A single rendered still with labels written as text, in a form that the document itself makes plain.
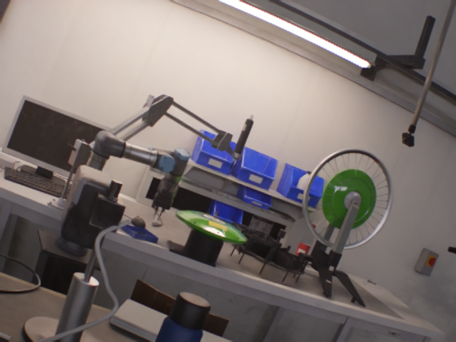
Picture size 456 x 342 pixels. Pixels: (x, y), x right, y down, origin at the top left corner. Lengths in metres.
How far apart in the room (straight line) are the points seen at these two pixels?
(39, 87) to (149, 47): 0.65
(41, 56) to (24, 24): 0.22
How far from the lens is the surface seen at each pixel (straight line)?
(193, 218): 2.40
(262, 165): 3.42
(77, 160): 2.36
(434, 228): 4.03
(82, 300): 1.03
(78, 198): 1.02
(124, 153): 2.11
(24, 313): 1.16
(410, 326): 2.96
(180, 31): 3.31
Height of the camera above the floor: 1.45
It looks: 5 degrees down
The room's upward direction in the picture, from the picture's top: 22 degrees clockwise
